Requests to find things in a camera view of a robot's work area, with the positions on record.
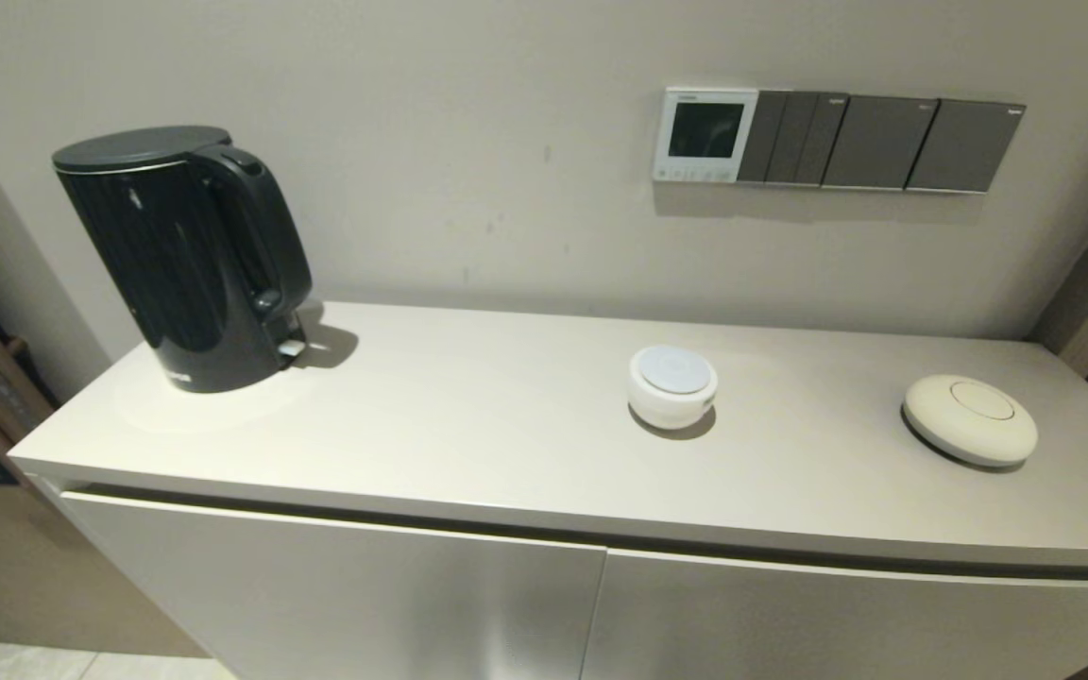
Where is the grey cabinet door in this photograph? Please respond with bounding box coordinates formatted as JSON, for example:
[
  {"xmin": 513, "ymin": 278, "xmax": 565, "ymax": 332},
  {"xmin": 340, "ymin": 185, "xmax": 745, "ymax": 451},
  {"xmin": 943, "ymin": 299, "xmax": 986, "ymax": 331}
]
[
  {"xmin": 580, "ymin": 551, "xmax": 1088, "ymax": 680},
  {"xmin": 58, "ymin": 489, "xmax": 608, "ymax": 680}
]

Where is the grey sideboard cabinet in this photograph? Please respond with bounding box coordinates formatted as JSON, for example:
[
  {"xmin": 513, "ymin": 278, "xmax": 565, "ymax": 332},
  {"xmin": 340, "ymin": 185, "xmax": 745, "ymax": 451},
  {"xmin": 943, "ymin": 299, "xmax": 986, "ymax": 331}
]
[{"xmin": 6, "ymin": 300, "xmax": 1088, "ymax": 680}]

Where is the white wall thermostat panel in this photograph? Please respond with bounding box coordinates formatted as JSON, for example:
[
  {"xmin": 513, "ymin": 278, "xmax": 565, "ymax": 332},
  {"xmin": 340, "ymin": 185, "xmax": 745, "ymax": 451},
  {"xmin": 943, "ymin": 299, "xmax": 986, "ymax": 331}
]
[{"xmin": 651, "ymin": 87, "xmax": 760, "ymax": 184}]

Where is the cream round disc device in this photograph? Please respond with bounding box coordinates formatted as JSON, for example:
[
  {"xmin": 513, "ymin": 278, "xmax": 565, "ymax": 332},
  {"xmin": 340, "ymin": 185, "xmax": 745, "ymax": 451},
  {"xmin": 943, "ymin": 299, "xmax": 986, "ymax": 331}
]
[{"xmin": 901, "ymin": 374, "xmax": 1040, "ymax": 469}]

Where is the grey single rocker switch panel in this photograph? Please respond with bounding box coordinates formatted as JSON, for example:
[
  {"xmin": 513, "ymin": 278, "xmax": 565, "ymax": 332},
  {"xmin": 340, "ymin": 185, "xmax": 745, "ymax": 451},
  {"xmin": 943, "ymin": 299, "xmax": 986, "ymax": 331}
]
[
  {"xmin": 821, "ymin": 94, "xmax": 940, "ymax": 192},
  {"xmin": 905, "ymin": 99, "xmax": 1028, "ymax": 196}
]

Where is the white round device bluish top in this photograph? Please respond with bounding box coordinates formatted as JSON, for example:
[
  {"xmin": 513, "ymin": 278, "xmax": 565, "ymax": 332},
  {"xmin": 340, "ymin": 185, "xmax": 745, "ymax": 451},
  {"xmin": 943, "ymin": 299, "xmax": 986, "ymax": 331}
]
[{"xmin": 627, "ymin": 344, "xmax": 720, "ymax": 432}]

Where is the grey triple rocker switch panel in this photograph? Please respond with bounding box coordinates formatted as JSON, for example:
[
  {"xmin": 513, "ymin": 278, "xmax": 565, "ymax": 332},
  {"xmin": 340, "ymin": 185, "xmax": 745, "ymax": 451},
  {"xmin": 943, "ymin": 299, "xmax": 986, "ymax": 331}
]
[{"xmin": 736, "ymin": 90, "xmax": 850, "ymax": 187}]

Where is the black electric kettle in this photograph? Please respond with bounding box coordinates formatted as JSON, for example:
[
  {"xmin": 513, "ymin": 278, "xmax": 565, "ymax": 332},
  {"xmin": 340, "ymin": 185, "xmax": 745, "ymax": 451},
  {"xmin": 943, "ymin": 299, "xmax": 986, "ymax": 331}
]
[{"xmin": 51, "ymin": 125, "xmax": 314, "ymax": 395}]

